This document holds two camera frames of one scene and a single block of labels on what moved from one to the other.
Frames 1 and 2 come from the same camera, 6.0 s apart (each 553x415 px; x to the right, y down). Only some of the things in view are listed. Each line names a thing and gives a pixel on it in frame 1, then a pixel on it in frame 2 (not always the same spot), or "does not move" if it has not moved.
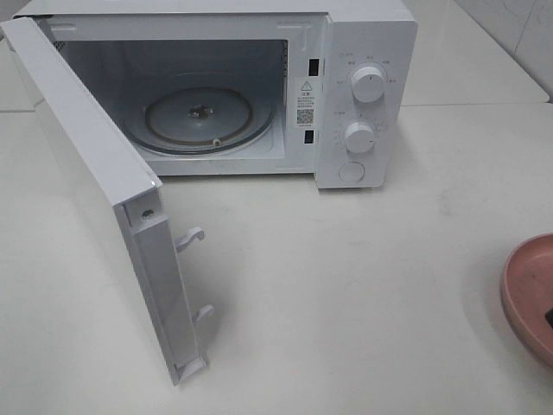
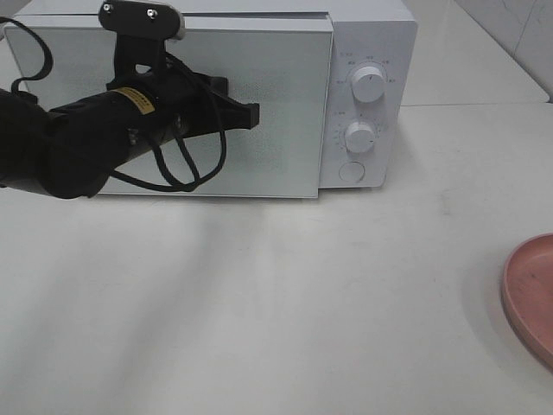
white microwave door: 123,197 -> 280,63
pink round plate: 527,295 does not move
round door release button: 352,171 does not move
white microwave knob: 359,137 does not move
